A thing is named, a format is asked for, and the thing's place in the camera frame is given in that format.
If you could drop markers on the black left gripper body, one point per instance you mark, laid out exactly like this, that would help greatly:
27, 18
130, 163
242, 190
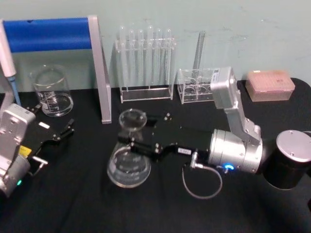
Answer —
40, 134

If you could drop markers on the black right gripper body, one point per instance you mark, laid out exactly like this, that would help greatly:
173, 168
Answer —
192, 139

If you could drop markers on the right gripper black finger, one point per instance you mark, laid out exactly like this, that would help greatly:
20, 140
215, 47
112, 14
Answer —
150, 148
160, 118

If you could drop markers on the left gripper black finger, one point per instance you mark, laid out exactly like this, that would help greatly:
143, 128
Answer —
65, 132
34, 109

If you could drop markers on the clear glass conical flask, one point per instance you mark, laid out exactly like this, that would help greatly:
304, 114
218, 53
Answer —
128, 167

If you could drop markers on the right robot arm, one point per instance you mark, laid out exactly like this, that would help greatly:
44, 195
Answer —
233, 150

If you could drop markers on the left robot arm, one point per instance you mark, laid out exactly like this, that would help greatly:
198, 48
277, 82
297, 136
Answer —
12, 131

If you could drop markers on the clear glass beaker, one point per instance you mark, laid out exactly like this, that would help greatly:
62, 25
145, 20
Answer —
52, 97

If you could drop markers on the tall clear acrylic tube rack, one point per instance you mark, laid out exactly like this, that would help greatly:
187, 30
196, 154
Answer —
145, 93

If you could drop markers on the small clear acrylic rack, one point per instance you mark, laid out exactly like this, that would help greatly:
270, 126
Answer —
192, 91

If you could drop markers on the clear glass test tube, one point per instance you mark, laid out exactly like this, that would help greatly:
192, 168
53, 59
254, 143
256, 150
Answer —
131, 58
140, 58
167, 58
123, 58
150, 58
158, 58

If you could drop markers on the white pipette with blue tip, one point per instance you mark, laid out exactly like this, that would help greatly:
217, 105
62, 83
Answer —
7, 53

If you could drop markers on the blue and grey pipette stand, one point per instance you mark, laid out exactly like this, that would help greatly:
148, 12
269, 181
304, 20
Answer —
48, 34

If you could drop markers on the black table cloth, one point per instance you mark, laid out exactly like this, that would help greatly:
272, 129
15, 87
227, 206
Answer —
92, 208

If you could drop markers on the pink pipette tip box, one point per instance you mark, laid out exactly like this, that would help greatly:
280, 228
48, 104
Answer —
269, 86

